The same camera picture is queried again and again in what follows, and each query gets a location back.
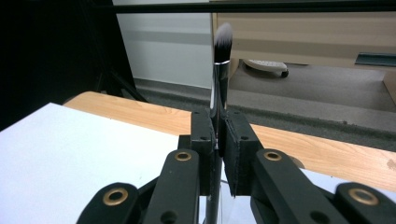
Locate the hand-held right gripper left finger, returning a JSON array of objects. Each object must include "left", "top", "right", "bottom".
[{"left": 177, "top": 107, "right": 219, "bottom": 197}]

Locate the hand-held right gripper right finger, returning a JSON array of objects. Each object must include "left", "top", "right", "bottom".
[{"left": 221, "top": 108, "right": 265, "bottom": 198}]

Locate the clear acrylic organizer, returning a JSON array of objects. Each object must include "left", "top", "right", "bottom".
[{"left": 199, "top": 177, "right": 255, "bottom": 224}]

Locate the black white-tipped fluffy makeup brush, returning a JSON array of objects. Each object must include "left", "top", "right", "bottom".
[{"left": 204, "top": 21, "right": 234, "bottom": 224}]

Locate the white table sheet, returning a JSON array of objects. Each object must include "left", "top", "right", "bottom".
[{"left": 0, "top": 102, "right": 396, "bottom": 224}]

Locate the light wooden desk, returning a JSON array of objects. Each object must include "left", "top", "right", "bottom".
[{"left": 210, "top": 12, "right": 396, "bottom": 104}]

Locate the dark curtain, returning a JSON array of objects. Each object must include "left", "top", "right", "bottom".
[{"left": 0, "top": 0, "right": 148, "bottom": 132}]

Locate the black metal frame stand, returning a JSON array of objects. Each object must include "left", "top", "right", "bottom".
[{"left": 78, "top": 0, "right": 149, "bottom": 104}]

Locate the black metal frame bar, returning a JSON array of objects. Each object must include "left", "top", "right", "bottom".
[{"left": 92, "top": 0, "right": 396, "bottom": 14}]

